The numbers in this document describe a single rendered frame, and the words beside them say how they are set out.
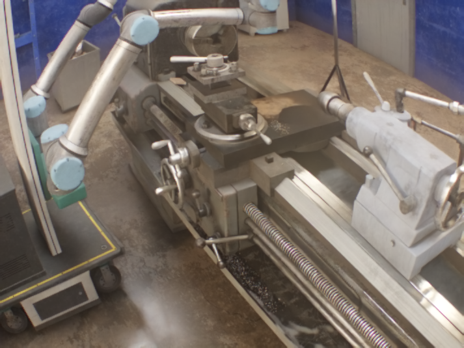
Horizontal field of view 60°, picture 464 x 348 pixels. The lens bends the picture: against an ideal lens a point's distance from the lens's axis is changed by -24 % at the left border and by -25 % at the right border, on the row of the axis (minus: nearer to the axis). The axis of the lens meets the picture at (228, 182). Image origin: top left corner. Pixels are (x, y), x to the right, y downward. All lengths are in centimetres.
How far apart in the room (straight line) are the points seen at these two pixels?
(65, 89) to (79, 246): 238
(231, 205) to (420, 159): 79
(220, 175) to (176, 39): 103
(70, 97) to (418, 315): 390
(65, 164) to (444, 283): 145
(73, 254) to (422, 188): 168
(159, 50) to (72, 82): 208
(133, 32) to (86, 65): 283
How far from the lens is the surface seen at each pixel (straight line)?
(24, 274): 228
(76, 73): 452
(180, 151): 183
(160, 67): 260
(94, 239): 242
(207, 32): 241
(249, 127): 172
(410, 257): 137
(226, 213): 180
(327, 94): 170
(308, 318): 185
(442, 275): 163
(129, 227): 297
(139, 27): 173
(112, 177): 345
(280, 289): 196
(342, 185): 195
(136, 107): 267
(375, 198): 146
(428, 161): 134
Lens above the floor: 183
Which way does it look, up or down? 34 degrees down
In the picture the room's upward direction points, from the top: 3 degrees counter-clockwise
